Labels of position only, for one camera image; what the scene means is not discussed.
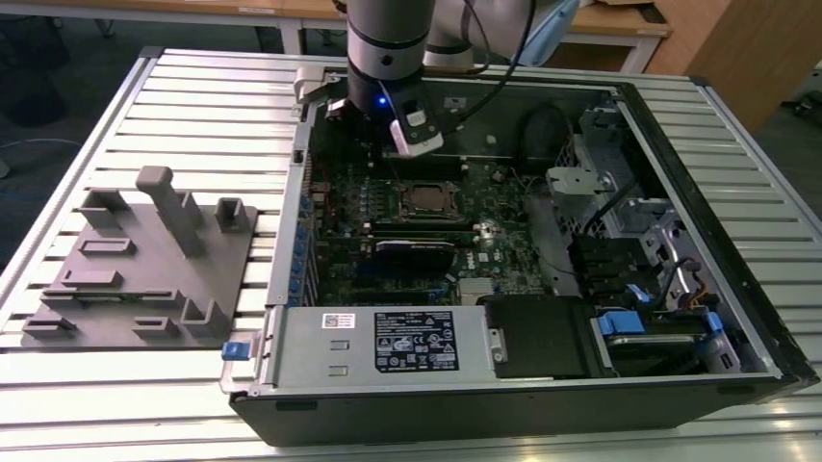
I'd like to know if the thick black cable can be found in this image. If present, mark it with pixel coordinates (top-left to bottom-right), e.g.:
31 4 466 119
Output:
518 103 574 163

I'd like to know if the CPU socket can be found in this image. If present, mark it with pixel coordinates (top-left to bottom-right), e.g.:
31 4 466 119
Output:
396 178 467 222

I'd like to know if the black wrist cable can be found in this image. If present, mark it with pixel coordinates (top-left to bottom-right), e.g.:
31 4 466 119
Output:
442 0 539 139

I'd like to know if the grey ribbon cable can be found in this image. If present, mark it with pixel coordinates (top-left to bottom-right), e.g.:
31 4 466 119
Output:
524 190 583 295

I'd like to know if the silver drive cage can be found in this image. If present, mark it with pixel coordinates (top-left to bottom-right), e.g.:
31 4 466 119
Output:
543 106 687 242

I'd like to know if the black PC case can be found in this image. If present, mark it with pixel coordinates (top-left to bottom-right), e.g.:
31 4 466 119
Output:
217 64 821 449

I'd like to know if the silver power supply unit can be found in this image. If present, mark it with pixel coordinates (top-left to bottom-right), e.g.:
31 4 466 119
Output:
253 304 510 390

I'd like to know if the silver chipset heatsink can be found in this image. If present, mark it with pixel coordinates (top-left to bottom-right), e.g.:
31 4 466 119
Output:
458 277 503 296

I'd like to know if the metal socket cover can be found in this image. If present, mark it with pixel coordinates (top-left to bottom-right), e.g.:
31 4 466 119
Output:
398 180 464 221

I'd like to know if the green motherboard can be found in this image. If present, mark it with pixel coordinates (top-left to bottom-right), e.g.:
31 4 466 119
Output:
307 158 562 307

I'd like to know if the coloured wire bundle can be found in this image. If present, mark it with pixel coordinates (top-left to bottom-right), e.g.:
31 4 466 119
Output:
678 281 716 312

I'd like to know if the silver CPU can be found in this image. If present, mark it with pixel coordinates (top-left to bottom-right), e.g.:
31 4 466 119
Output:
410 186 452 214

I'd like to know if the black hard disk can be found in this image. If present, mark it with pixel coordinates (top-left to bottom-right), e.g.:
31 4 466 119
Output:
602 333 702 378

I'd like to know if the grey parts rack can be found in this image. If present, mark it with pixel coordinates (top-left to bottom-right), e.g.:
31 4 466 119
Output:
19 166 260 350

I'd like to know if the black graphics card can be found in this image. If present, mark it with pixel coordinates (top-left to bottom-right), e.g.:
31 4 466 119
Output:
372 239 460 279

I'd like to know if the wooden desk white frame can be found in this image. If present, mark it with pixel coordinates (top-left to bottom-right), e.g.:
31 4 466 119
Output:
0 0 303 55
281 0 674 74

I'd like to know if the thin black cable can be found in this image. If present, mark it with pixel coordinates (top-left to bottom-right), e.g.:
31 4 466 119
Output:
580 175 640 237

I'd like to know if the wooden cabinet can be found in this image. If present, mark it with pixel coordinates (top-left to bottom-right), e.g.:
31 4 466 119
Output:
643 0 822 132

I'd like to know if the grey case latch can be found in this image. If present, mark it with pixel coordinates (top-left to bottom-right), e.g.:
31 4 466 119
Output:
291 65 329 106

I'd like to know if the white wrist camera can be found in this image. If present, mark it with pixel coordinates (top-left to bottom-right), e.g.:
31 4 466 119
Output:
387 95 447 159

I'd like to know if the black plastic shroud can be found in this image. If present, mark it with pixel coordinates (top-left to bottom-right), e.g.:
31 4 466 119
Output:
482 295 623 382

